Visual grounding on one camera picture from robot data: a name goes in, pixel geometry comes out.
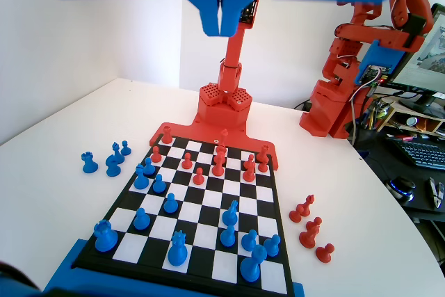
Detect black white chessboard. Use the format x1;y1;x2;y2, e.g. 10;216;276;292
71;135;296;296

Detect red chess pieces on board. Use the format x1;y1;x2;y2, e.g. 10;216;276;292
149;121;281;171

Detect metal pliers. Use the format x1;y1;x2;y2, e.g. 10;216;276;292
427;177;445;211

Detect black monitor stand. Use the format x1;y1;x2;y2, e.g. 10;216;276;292
398;83;445;114

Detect black keyboard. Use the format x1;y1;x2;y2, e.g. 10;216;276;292
394;138;445;170

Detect blue chess queen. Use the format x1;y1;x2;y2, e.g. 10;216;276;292
167;230;189;267

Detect blue base plate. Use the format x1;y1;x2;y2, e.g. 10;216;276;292
43;239;307;297

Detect blue chess rook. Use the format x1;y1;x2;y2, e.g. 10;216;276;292
81;152;99;174
92;219;119;253

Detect computer monitor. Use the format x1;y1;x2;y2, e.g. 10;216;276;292
391;1;445;93

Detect wooden desk organizer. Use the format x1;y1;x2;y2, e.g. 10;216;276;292
377;100;445;135

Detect black mouse with blue light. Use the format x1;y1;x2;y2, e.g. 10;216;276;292
385;177;416;204

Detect black camera module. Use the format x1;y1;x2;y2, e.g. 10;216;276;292
239;0;261;29

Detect blue circuit board holder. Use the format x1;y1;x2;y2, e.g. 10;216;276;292
353;38;407;86

